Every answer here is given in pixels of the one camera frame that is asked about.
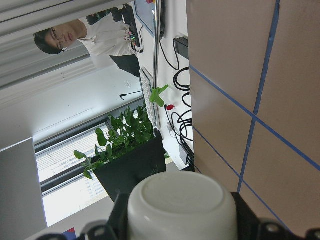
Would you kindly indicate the seated person white shirt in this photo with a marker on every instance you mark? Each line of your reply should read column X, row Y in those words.
column 103, row 38

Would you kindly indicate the white ikea cup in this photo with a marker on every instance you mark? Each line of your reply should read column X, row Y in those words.
column 181, row 205

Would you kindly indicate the black power adapter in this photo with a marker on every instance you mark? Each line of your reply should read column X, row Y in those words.
column 182, row 46

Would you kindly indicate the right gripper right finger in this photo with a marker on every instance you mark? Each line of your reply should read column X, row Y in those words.
column 251, row 227

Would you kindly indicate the potted green plant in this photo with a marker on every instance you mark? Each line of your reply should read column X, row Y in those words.
column 129, row 153

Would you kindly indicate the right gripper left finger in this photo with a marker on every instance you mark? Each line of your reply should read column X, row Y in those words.
column 115, row 228

